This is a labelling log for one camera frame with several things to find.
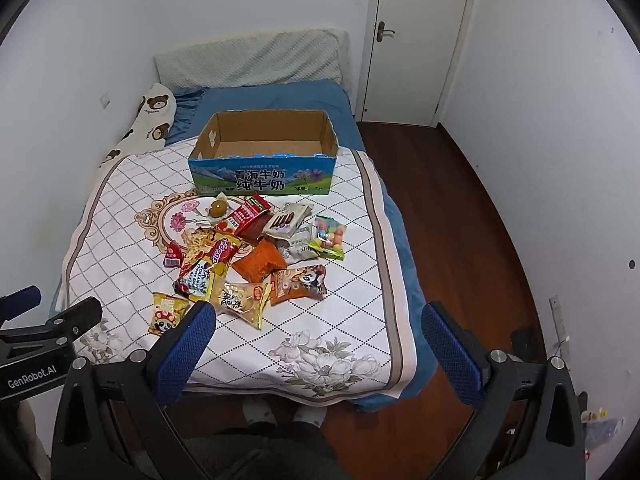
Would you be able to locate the wall power strip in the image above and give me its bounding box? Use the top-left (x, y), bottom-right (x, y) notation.
top-left (549, 296), bottom-right (570, 362)

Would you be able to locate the grey dotted pillow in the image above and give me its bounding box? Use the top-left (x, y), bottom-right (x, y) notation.
top-left (154, 28), bottom-right (352, 92)

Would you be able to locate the white quilted floral blanket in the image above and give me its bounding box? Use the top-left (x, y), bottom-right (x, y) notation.
top-left (60, 136), bottom-right (419, 408)

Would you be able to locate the white door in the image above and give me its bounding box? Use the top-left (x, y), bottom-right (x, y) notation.
top-left (361, 0), bottom-right (466, 126)

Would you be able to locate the blue milk cardboard box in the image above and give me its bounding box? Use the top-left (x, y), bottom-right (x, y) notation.
top-left (188, 110), bottom-right (338, 196)

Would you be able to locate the yellow red noodle packet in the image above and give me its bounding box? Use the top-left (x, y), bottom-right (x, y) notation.
top-left (174, 229), bottom-right (242, 302)

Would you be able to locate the white bear print bolster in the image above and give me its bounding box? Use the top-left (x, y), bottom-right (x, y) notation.
top-left (101, 84), bottom-right (177, 167)

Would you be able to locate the red snack bag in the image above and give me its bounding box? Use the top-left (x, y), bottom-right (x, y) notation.
top-left (214, 194), bottom-right (272, 237)

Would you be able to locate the yellow panda snack bag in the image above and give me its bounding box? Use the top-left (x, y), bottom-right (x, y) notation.
top-left (148, 292), bottom-right (191, 336)

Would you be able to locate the yellow clear cake packet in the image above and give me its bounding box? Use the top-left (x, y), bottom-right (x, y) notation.
top-left (210, 281), bottom-right (271, 330)

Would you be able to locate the grey white snack packet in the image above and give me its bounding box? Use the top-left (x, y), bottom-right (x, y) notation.
top-left (274, 224), bottom-right (318, 264)

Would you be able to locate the white wall socket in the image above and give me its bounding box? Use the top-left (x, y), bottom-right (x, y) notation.
top-left (100, 93), bottom-right (111, 108)

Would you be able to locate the white chocolate stick packet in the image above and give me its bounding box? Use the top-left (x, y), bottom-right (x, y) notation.
top-left (262, 203), bottom-right (314, 240)

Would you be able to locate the colourful candy ball bag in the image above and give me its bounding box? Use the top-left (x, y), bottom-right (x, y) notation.
top-left (308, 216), bottom-right (346, 260)

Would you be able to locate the clear packet brown egg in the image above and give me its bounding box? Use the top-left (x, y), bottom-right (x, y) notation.
top-left (198, 192), bottom-right (233, 221)

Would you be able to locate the blue bed sheet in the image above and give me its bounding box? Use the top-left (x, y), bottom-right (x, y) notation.
top-left (48, 78), bottom-right (440, 414)

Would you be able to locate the orange panda snack bag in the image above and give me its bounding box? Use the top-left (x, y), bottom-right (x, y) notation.
top-left (270, 264), bottom-right (326, 304)

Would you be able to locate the clutter on floor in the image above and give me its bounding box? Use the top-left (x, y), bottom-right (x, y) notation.
top-left (577, 391), bottom-right (625, 454)

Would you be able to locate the small red snack packet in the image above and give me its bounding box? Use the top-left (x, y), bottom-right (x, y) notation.
top-left (163, 242), bottom-right (183, 269)

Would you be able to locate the metal door handle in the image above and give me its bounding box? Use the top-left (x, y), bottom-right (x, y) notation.
top-left (375, 21), bottom-right (396, 42)

